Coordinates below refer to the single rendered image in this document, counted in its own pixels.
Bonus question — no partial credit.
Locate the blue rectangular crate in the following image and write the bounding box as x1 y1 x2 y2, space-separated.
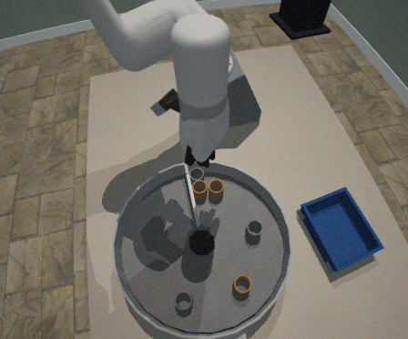
297 187 384 274

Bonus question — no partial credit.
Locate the grey metal bushing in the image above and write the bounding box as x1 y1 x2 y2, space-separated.
245 220 263 240
189 168 204 184
174 291 193 310

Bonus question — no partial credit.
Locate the bronze bushing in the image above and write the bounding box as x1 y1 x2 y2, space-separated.
209 180 224 199
233 275 251 294
192 180 208 200

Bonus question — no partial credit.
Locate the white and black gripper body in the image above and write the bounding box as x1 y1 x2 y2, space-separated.
179 100 230 162

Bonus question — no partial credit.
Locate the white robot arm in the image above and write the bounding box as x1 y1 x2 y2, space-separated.
83 0 233 121

